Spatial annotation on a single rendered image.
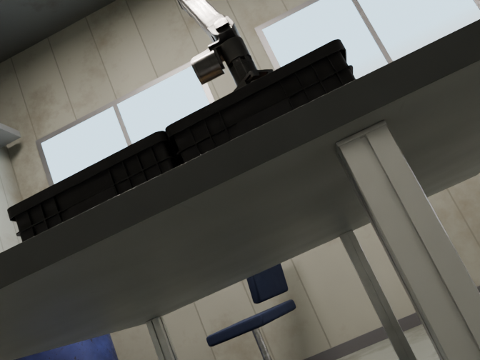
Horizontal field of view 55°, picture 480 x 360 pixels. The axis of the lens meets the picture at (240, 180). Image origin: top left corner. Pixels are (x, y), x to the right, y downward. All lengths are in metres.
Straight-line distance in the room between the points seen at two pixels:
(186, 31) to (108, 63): 0.74
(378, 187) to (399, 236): 0.06
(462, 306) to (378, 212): 0.12
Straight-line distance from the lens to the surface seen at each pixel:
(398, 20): 3.89
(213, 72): 1.03
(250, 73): 0.97
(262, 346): 2.98
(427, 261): 0.53
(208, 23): 1.16
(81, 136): 4.13
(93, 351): 2.96
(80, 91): 4.30
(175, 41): 4.10
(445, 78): 0.52
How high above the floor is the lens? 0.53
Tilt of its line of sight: 15 degrees up
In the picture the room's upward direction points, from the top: 24 degrees counter-clockwise
